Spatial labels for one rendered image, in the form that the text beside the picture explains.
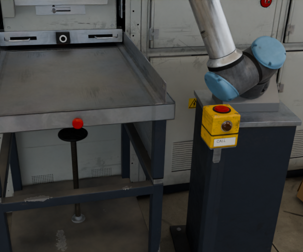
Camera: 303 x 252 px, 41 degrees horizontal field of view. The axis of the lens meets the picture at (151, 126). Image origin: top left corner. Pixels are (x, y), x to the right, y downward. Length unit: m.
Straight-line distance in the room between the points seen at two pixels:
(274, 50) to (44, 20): 1.01
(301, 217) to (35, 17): 1.64
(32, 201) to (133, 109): 0.46
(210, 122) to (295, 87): 1.26
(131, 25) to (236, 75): 0.75
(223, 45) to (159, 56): 0.73
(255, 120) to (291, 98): 0.89
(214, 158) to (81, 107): 0.43
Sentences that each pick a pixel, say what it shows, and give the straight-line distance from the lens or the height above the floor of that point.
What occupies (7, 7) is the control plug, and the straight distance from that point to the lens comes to 1.76.
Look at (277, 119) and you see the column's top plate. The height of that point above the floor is 0.75.
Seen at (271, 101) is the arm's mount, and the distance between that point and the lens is 1.53.
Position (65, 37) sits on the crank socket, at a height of 0.90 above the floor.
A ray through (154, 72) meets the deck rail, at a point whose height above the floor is 0.90.
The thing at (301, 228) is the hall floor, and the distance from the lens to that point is 2.23.
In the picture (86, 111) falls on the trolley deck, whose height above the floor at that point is 0.84.
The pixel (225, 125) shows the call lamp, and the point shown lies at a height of 0.88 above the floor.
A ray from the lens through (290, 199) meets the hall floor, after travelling 2.42.
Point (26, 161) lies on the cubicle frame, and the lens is 2.08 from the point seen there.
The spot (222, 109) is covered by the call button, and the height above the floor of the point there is 0.91.
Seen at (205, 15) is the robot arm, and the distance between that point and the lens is 1.21.
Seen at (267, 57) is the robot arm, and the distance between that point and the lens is 1.32.
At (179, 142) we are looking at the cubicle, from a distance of 2.14.
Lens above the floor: 1.33
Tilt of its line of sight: 26 degrees down
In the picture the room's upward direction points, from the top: 2 degrees clockwise
